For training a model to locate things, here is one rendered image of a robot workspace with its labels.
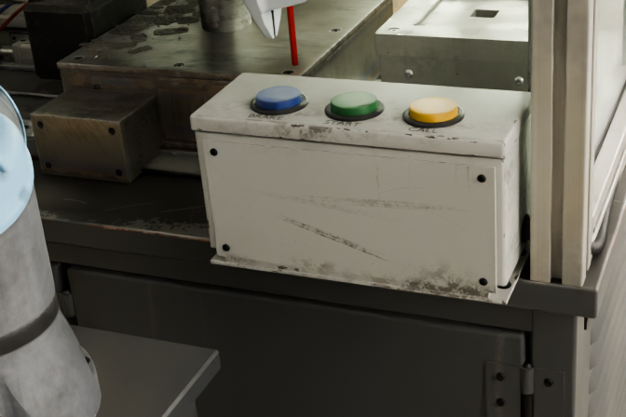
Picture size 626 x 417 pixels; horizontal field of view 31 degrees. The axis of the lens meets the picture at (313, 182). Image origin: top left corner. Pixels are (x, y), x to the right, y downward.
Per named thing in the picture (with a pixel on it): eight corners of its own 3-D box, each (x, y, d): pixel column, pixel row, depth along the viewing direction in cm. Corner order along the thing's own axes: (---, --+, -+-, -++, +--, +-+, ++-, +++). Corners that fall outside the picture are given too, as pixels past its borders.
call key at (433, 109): (463, 119, 95) (463, 98, 94) (450, 139, 91) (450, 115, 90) (417, 115, 96) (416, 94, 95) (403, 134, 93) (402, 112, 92)
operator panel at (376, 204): (535, 244, 103) (536, 91, 96) (506, 306, 94) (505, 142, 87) (258, 211, 113) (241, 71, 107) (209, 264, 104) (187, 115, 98)
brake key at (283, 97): (310, 107, 100) (308, 87, 99) (292, 125, 97) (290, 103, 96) (269, 104, 101) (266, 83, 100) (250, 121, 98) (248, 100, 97)
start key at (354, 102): (385, 114, 97) (383, 91, 96) (369, 131, 94) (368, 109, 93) (341, 110, 99) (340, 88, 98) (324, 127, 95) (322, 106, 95)
